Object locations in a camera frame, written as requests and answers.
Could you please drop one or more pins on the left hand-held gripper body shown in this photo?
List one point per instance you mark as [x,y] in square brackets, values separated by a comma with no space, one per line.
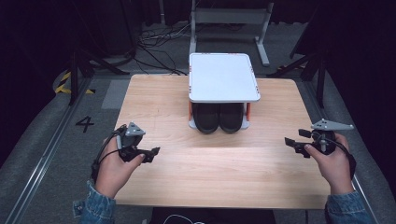
[129,141]

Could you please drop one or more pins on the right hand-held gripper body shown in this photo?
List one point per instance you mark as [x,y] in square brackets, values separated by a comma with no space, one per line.
[325,141]

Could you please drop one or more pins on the black leather shoe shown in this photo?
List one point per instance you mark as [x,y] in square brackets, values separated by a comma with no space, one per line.
[205,119]
[231,119]

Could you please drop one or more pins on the white shoe rack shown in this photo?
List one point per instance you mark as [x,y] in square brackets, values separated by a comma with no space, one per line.
[222,77]

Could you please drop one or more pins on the person's right hand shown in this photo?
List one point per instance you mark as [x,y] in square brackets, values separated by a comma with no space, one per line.
[336,169]

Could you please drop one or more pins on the person's left hand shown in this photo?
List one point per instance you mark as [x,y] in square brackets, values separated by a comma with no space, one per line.
[113,171]

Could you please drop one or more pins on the black tripod stand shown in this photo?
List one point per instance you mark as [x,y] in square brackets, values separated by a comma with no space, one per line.
[319,74]
[74,71]

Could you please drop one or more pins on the yellow black floor tape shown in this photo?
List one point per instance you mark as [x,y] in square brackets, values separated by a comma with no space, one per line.
[63,82]

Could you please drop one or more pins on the grey metal stand frame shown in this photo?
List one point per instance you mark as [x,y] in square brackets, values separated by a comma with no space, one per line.
[229,15]

